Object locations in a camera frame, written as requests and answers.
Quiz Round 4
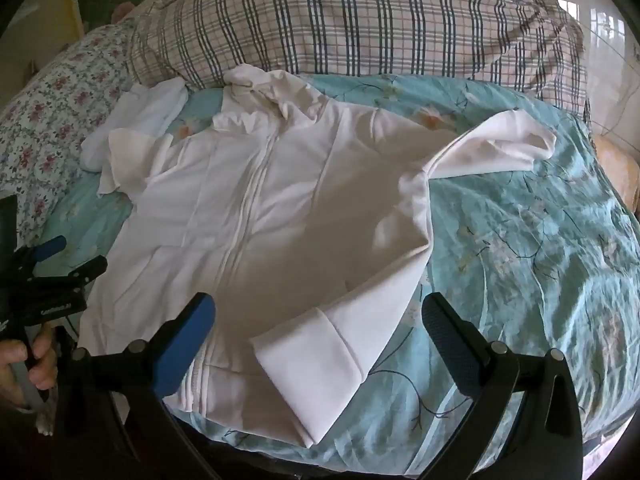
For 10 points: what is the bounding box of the small white garment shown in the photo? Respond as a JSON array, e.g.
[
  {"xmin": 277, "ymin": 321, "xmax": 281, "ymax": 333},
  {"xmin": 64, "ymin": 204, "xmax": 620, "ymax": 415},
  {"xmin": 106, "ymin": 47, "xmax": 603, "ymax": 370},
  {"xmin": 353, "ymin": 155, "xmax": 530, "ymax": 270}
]
[{"xmin": 80, "ymin": 78, "xmax": 188, "ymax": 173}]

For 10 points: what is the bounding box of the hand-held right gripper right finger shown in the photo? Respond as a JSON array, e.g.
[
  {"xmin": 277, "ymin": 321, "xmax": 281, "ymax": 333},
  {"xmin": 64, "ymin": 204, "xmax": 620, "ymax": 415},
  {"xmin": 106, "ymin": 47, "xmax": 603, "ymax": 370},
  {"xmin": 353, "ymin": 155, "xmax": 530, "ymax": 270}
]
[{"xmin": 421, "ymin": 291, "xmax": 586, "ymax": 480}]

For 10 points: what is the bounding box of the peach cloth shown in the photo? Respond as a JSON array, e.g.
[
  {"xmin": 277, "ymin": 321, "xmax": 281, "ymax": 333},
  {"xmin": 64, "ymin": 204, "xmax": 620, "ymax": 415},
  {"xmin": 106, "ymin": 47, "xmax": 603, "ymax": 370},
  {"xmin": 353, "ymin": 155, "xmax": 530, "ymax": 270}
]
[{"xmin": 592, "ymin": 137, "xmax": 640, "ymax": 211}]

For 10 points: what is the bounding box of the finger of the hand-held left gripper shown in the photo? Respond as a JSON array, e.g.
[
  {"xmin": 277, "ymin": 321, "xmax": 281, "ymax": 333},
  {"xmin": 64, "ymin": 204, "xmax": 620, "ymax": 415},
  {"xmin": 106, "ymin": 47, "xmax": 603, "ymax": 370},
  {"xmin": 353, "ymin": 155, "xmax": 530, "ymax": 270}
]
[
  {"xmin": 12, "ymin": 235, "xmax": 68, "ymax": 273},
  {"xmin": 25, "ymin": 255, "xmax": 109, "ymax": 301}
]

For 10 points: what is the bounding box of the plaid quilt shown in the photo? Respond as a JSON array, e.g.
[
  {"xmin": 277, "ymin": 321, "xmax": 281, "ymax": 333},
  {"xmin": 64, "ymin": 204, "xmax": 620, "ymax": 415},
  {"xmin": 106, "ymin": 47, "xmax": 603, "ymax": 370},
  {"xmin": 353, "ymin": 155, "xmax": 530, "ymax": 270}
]
[{"xmin": 127, "ymin": 0, "xmax": 591, "ymax": 116}]

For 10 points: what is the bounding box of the person's left hand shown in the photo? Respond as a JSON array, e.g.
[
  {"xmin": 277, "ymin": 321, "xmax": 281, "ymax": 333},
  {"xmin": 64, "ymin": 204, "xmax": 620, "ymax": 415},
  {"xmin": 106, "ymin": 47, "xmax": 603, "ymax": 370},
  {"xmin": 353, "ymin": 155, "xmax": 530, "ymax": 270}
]
[{"xmin": 0, "ymin": 327, "xmax": 60, "ymax": 411}]

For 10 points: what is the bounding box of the white zip jacket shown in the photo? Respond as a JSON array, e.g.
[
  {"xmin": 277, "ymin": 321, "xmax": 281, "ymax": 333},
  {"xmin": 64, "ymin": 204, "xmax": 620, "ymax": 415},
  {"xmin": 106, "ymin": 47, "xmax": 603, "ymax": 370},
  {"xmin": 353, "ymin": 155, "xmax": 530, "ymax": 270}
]
[{"xmin": 77, "ymin": 65, "xmax": 559, "ymax": 447}]

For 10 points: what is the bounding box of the floral pillow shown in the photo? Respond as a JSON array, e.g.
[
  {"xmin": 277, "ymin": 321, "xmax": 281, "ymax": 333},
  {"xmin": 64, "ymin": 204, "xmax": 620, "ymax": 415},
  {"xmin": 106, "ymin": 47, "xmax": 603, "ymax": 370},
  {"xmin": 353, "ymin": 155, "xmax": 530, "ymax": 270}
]
[{"xmin": 0, "ymin": 20, "xmax": 138, "ymax": 241}]

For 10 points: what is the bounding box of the teal floral bedsheet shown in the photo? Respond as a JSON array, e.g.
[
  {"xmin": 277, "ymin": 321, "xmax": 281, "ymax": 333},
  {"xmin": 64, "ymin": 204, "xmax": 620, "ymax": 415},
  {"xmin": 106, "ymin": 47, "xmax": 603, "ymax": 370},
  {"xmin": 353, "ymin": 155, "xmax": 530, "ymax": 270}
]
[{"xmin": 37, "ymin": 72, "xmax": 640, "ymax": 476}]

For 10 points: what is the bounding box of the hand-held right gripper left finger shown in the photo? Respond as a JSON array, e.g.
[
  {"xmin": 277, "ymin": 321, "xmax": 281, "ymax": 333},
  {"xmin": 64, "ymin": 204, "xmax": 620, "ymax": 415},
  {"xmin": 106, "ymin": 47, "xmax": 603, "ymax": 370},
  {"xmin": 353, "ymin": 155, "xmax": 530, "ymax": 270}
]
[{"xmin": 52, "ymin": 291, "xmax": 217, "ymax": 480}]

